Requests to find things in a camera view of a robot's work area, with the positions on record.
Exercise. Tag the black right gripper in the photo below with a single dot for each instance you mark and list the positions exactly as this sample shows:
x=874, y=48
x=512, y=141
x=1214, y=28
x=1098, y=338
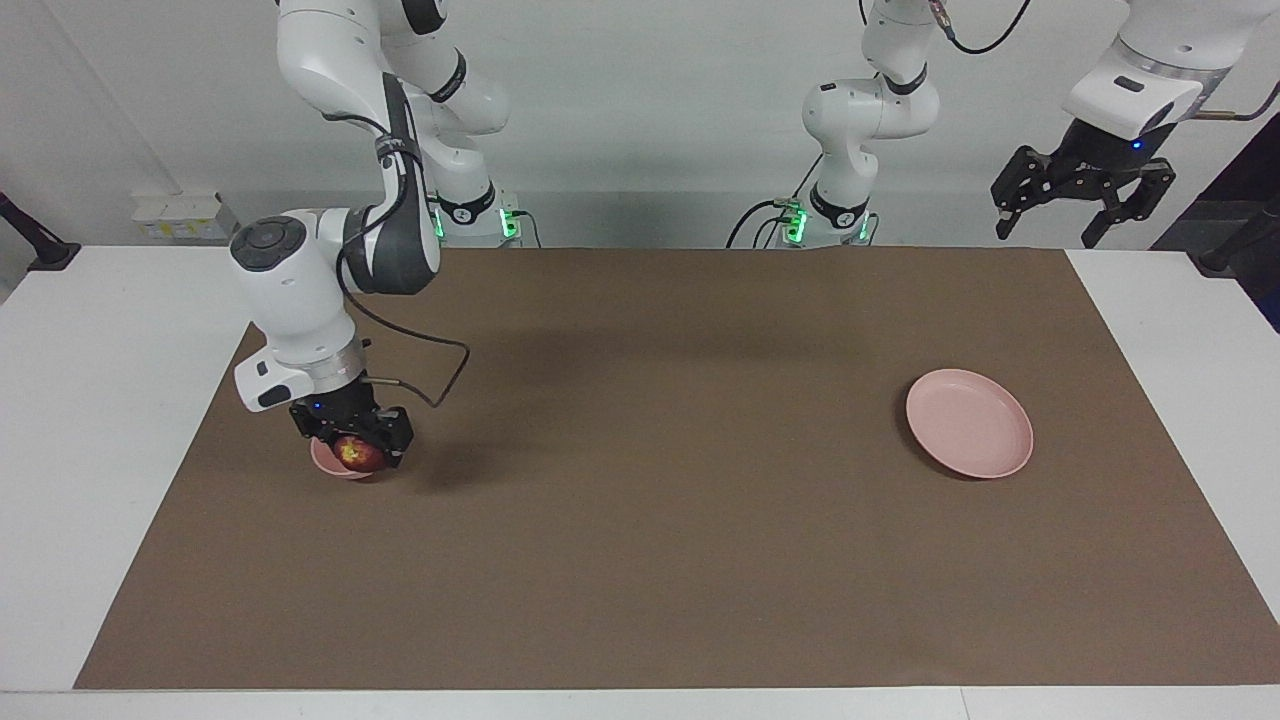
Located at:
x=345, y=412

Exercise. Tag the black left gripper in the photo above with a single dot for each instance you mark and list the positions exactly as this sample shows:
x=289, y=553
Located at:
x=1095, y=165

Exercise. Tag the red apple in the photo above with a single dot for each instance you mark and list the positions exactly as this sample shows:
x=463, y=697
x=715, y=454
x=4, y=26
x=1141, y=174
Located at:
x=358, y=452

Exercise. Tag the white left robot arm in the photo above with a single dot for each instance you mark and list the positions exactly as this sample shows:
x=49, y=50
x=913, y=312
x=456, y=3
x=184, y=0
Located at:
x=860, y=120

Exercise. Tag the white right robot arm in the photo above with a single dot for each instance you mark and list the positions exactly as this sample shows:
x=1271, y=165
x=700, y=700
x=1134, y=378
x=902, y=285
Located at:
x=300, y=300

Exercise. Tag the pink bowl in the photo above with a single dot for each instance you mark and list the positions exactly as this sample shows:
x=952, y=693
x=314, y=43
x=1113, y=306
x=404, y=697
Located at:
x=325, y=462

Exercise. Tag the pink plate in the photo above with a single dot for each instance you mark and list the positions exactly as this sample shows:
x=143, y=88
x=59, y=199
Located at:
x=970, y=425

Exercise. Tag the dark background panel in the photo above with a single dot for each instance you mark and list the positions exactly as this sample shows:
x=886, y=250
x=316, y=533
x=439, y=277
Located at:
x=1235, y=175

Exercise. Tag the brown table mat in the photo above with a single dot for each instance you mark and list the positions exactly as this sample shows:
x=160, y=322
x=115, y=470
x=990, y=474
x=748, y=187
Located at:
x=650, y=520

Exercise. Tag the black stand post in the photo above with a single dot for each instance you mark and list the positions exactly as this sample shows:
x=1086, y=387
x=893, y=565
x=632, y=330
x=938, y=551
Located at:
x=1235, y=245
x=45, y=250

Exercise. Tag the white wall power strip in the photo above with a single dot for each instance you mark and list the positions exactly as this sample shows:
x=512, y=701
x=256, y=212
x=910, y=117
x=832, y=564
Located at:
x=185, y=215

